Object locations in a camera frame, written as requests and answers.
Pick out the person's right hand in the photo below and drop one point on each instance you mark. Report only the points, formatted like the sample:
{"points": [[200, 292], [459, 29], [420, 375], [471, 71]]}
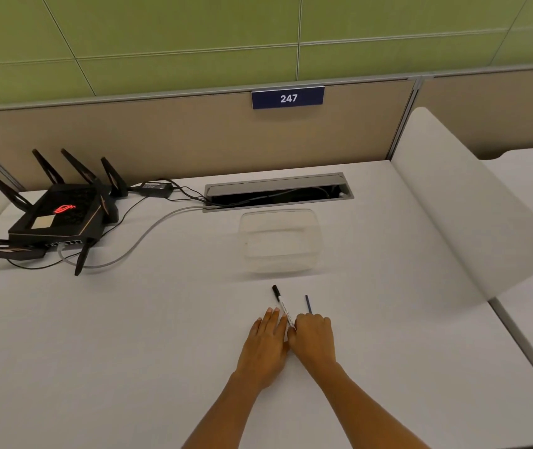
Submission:
{"points": [[313, 343]]}

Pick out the person's left hand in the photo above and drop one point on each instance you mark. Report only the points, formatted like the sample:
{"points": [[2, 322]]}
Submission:
{"points": [[262, 355]]}

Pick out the person's left middle finger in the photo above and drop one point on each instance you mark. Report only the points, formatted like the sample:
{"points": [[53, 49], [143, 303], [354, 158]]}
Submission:
{"points": [[274, 319]]}

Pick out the person's left thumb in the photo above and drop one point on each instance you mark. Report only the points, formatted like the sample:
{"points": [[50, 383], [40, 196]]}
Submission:
{"points": [[287, 348]]}

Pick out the person's right fingers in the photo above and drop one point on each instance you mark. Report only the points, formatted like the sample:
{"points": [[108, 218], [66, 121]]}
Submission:
{"points": [[313, 321]]}

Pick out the person's left little finger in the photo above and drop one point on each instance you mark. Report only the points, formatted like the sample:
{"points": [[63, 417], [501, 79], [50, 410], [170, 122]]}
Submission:
{"points": [[255, 327]]}

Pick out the person's left forearm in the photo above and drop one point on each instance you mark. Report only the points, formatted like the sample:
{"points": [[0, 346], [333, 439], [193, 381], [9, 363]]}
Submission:
{"points": [[222, 416]]}

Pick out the person's right forearm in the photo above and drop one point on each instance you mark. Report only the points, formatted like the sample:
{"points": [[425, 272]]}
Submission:
{"points": [[365, 411]]}

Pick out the white marker with black cap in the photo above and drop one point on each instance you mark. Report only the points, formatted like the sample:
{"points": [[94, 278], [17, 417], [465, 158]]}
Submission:
{"points": [[281, 304]]}

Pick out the blue pen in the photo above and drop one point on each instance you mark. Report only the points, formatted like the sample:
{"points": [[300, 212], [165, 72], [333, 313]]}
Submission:
{"points": [[308, 303]]}

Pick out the clear plastic container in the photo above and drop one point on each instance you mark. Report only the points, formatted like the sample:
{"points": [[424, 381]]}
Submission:
{"points": [[280, 240]]}

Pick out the black power adapter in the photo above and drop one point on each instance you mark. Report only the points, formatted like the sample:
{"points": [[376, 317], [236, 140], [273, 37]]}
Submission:
{"points": [[156, 188]]}

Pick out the white curved desk divider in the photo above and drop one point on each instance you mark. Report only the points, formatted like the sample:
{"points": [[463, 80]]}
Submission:
{"points": [[463, 205]]}

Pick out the wide beige partition panel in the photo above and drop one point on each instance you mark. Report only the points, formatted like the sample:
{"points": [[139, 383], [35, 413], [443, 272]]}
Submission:
{"points": [[177, 135]]}

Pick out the blue number sign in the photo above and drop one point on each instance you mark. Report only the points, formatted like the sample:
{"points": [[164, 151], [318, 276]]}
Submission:
{"points": [[288, 98]]}

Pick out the black router with antennas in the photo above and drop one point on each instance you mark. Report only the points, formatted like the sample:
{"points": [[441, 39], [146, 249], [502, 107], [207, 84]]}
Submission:
{"points": [[60, 215]]}

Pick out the narrow beige partition panel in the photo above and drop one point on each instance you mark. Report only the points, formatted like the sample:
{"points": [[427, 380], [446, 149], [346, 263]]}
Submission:
{"points": [[496, 107]]}

